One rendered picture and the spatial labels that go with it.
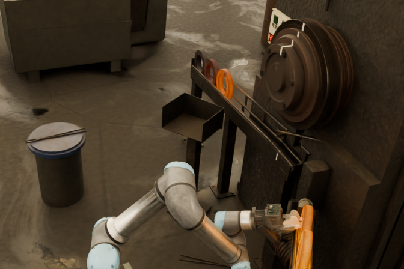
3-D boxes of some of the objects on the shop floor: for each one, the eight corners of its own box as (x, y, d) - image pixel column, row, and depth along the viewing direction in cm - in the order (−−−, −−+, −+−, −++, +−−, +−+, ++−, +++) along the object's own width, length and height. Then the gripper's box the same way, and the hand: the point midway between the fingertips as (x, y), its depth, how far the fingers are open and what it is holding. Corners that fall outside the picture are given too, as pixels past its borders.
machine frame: (327, 169, 328) (401, -103, 234) (445, 293, 244) (633, -54, 151) (233, 189, 302) (275, -108, 209) (329, 335, 219) (469, -52, 126)
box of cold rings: (107, 36, 499) (105, -39, 457) (132, 69, 437) (131, -14, 395) (5, 47, 458) (-8, -34, 416) (16, 86, 396) (2, -6, 354)
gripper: (249, 218, 179) (305, 217, 172) (252, 202, 187) (306, 201, 180) (252, 234, 183) (308, 234, 176) (256, 218, 191) (308, 218, 184)
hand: (304, 223), depth 180 cm, fingers closed
